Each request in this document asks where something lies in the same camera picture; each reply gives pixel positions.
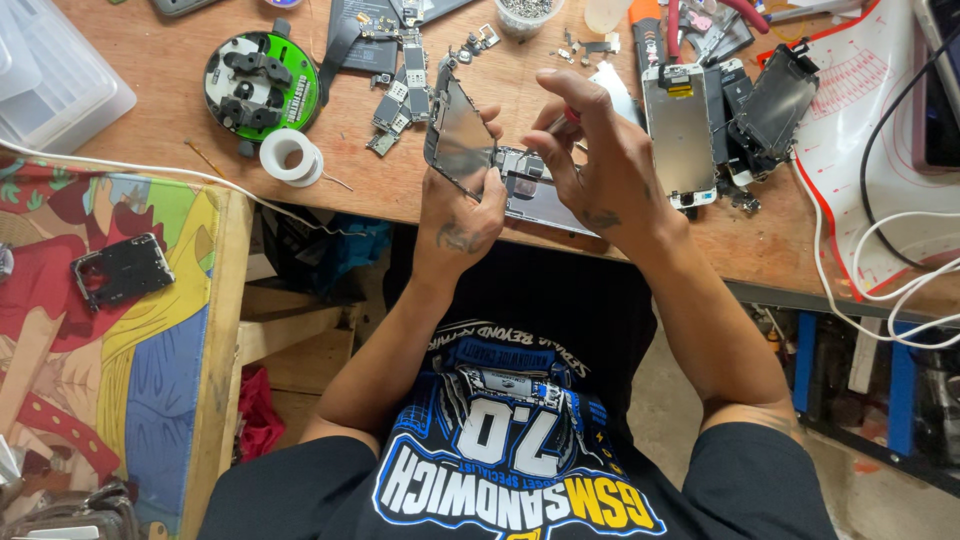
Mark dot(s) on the black phone middle frame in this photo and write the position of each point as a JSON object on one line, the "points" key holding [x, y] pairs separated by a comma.
{"points": [[124, 270]]}

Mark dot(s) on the phone with dark screen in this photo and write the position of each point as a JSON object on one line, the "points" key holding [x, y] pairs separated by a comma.
{"points": [[941, 90]]}

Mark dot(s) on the green round glass fixture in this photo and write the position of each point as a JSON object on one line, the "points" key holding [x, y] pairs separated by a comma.
{"points": [[259, 86]]}

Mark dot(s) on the long phone logic board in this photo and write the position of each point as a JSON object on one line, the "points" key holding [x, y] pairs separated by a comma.
{"points": [[415, 79]]}

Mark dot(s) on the black phone screen with frame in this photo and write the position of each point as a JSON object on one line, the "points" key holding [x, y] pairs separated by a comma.
{"points": [[776, 101]]}

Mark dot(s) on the orange and black tool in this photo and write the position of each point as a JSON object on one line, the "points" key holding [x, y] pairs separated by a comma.
{"points": [[645, 34]]}

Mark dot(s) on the blue and black rack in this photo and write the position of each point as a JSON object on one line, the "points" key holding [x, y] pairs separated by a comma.
{"points": [[877, 390]]}

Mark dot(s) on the blue plastic bag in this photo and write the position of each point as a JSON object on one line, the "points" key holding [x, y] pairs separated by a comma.
{"points": [[345, 247]]}

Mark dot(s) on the colourful cartoon mat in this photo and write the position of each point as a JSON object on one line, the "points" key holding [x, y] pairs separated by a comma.
{"points": [[90, 360]]}

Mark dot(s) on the black phone screen assembly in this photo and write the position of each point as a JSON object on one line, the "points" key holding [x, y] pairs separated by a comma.
{"points": [[459, 139]]}

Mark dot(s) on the white phone screen assembly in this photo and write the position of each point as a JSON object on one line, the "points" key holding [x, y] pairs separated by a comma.
{"points": [[679, 139]]}

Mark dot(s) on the black printed shirt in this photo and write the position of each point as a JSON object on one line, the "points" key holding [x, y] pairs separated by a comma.
{"points": [[525, 420]]}

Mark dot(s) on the black phone battery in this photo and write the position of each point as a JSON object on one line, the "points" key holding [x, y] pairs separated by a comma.
{"points": [[371, 49]]}

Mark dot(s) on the heap of grey phone parts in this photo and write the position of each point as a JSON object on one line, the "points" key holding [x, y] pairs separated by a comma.
{"points": [[71, 514]]}

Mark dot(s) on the wooden side table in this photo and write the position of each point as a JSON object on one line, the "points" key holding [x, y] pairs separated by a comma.
{"points": [[217, 360]]}

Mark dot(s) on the clear cup of screws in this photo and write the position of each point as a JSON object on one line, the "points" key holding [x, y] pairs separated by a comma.
{"points": [[527, 13]]}

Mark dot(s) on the person's left hand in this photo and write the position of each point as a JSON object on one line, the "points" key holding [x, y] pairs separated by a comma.
{"points": [[457, 221]]}

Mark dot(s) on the black flex ribbon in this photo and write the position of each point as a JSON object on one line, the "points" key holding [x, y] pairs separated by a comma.
{"points": [[337, 52]]}

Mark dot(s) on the translucent plastic bottle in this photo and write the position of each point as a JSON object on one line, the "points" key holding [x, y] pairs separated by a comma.
{"points": [[604, 13]]}

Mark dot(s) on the red cloth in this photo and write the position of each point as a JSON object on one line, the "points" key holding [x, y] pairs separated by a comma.
{"points": [[259, 416]]}

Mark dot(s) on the clear plastic storage box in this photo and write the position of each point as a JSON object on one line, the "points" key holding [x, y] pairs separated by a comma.
{"points": [[52, 75]]}

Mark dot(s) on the person's right hand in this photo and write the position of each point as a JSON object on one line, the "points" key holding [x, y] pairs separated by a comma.
{"points": [[615, 165]]}

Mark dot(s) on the red-tipped small screwdriver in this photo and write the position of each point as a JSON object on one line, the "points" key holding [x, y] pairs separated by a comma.
{"points": [[566, 118]]}

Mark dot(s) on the silver phone body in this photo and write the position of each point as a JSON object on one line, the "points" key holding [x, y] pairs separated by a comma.
{"points": [[536, 202]]}

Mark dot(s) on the white silicone mat red edge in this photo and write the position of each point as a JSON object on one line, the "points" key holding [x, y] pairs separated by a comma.
{"points": [[877, 157]]}

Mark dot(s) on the small phone logic board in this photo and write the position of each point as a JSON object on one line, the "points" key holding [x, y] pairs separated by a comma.
{"points": [[391, 109]]}

